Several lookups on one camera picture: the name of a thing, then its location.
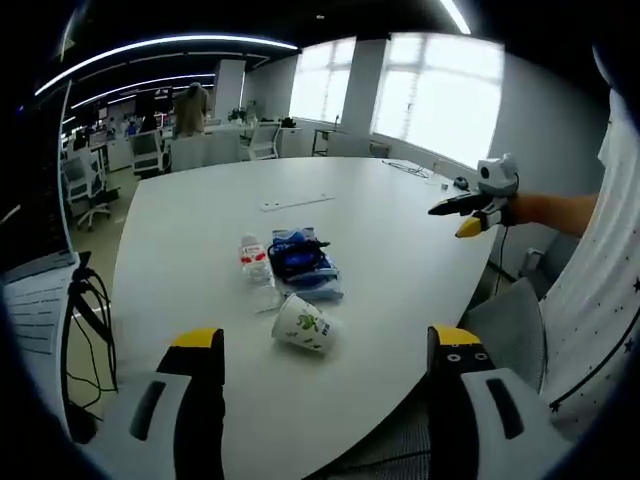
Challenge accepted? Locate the white laptop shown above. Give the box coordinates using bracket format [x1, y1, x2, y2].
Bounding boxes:
[0, 79, 82, 357]

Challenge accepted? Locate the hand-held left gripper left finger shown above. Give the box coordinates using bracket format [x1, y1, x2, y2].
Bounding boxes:
[97, 327, 226, 480]

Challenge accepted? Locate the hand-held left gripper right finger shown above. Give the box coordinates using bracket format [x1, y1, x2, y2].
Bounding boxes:
[426, 324, 576, 480]

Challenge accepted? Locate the black blue pouch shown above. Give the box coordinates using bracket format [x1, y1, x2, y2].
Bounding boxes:
[266, 238, 332, 279]

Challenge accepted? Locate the white paper cup green print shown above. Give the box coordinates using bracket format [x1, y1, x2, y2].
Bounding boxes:
[270, 292, 346, 355]

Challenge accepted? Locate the grey mesh office chair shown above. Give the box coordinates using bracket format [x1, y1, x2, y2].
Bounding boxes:
[349, 277, 551, 480]

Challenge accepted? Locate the person in white shirt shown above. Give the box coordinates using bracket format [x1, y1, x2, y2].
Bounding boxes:
[541, 44, 640, 441]

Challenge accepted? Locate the white table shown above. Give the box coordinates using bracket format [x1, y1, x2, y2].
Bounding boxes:
[59, 155, 513, 480]

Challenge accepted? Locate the white table cable cover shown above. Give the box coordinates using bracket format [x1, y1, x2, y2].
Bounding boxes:
[258, 193, 335, 212]

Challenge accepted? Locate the clear plastic water bottle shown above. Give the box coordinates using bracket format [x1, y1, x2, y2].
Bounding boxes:
[234, 232, 284, 316]

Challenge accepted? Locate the black cable on table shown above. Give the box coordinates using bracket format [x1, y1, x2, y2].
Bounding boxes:
[381, 158, 432, 180]

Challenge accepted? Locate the blue tissue packet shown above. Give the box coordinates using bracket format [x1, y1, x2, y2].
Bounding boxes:
[269, 225, 346, 304]

